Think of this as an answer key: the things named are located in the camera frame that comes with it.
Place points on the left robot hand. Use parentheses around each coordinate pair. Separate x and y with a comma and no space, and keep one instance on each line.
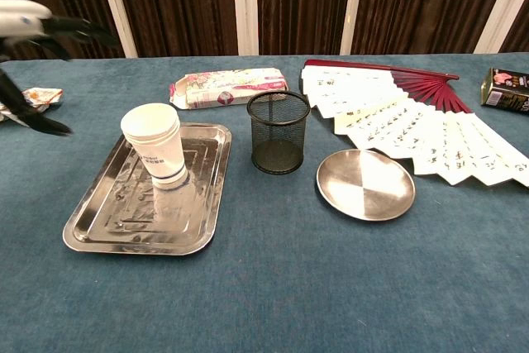
(20,18)

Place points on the white paper cup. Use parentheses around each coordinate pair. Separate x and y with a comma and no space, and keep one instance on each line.
(159,150)

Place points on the black cup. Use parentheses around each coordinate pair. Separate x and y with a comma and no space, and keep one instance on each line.
(277,154)

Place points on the crumpled white snack bag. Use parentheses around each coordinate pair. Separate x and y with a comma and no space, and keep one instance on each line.
(43,96)

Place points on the dark brown pleated curtain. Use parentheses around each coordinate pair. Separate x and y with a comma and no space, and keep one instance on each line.
(186,1)

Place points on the pink floral tissue pack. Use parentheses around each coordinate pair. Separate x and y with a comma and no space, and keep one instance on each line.
(231,88)

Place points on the rectangular steel tray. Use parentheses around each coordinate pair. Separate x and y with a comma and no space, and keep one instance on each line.
(124,225)

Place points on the blue felt table cover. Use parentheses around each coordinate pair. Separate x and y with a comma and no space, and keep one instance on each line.
(289,287)

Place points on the round steel plate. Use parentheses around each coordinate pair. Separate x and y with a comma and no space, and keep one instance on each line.
(365,185)

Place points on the paper folding fan red ribs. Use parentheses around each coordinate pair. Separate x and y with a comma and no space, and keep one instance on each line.
(454,142)

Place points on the black and gold tin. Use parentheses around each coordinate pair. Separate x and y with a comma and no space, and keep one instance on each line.
(506,90)

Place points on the white frame post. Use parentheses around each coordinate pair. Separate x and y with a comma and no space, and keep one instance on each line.
(498,10)
(353,6)
(115,6)
(245,6)

